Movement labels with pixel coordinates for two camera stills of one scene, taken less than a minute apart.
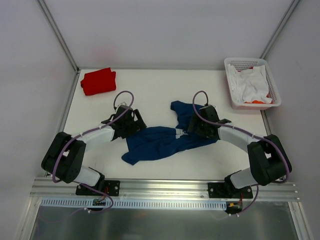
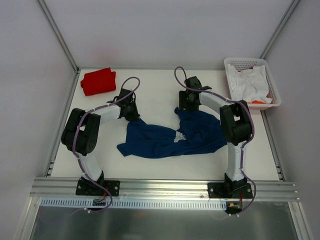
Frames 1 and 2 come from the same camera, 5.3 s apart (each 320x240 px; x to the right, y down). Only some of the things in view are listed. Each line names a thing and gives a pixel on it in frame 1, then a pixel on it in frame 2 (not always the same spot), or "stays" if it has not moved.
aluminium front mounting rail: (162, 190) stays
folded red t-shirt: (99, 81) stays
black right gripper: (194, 125) -> (186, 104)
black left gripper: (138, 121) -> (133, 115)
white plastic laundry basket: (250, 83) stays
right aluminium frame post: (280, 29) stays
